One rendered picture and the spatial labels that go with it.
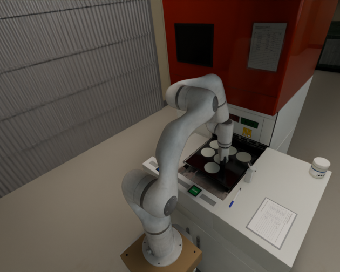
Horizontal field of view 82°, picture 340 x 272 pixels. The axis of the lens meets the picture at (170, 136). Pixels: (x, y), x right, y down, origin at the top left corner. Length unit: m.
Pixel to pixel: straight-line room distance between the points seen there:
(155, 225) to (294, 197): 0.71
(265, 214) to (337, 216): 1.51
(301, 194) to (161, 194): 0.78
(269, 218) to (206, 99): 0.64
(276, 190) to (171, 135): 0.69
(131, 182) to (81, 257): 1.56
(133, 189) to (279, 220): 0.68
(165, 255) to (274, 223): 0.51
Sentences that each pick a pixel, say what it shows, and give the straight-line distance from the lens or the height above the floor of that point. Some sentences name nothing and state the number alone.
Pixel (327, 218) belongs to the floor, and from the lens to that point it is 2.47.
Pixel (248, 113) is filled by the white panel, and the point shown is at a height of 1.17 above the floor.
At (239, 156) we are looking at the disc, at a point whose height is 0.90.
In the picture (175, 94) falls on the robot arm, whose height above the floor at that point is 1.53.
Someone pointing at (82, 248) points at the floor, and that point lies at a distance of 2.27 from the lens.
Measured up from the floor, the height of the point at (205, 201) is 0.96.
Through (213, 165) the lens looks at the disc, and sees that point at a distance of 1.33.
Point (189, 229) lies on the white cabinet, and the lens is 1.39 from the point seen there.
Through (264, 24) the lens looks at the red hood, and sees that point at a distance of 1.14.
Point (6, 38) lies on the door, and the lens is 2.70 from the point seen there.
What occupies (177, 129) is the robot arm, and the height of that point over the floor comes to 1.45.
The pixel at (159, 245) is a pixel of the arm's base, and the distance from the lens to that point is 0.94.
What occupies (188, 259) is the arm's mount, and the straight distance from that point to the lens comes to 1.02.
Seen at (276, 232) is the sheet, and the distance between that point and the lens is 1.05.
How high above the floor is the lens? 1.85
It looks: 36 degrees down
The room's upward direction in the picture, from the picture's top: 7 degrees counter-clockwise
